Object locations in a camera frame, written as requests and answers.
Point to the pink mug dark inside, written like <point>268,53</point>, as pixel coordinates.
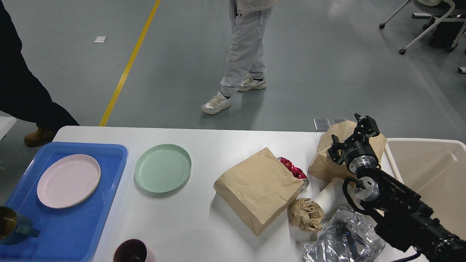
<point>133,250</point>

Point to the green plate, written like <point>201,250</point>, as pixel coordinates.
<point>163,168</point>

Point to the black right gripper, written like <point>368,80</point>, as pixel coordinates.
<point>358,153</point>

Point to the silver floor socket plates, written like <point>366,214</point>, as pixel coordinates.
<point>322,124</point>

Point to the small brown paper bag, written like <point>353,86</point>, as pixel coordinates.
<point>324,168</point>

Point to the beige plastic bin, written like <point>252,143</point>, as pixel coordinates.
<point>435,169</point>

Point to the white paper cup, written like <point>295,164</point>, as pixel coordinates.
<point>331,197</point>

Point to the white side table corner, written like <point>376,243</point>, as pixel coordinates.
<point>6,123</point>

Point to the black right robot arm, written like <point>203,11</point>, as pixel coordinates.
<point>402,219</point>

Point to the blue mug yellow inside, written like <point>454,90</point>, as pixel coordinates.
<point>15,227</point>

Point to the crushed red can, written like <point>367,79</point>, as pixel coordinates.
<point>297,172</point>

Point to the crumpled brown paper ball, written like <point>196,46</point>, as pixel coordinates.
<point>306,215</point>

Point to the person in black clothes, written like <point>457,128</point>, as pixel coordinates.
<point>22,94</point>

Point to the white office chair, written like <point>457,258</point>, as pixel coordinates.
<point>439,11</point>

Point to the person in white clothes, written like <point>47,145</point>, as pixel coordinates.
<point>245,67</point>

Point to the pink plate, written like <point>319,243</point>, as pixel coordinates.
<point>69,181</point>

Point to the blue plastic tray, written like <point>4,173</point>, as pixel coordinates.
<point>71,234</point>

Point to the large brown paper bag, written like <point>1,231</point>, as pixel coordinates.
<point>258,189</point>

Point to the crumpled clear plastic bag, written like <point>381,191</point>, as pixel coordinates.
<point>348,237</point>

